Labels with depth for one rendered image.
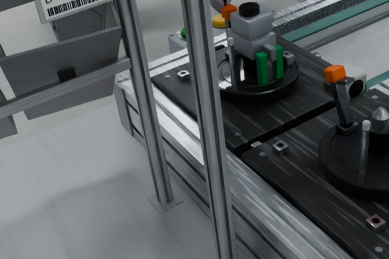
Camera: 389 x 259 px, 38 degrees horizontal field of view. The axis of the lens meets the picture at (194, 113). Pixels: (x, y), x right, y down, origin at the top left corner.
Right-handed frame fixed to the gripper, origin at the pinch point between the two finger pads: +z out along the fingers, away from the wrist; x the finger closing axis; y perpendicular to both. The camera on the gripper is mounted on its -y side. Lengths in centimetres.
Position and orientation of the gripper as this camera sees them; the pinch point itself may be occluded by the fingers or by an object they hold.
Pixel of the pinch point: (223, 6)
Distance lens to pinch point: 89.5
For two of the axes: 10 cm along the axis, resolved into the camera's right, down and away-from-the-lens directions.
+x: -8.5, 3.8, -3.7
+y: -5.2, -4.4, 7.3
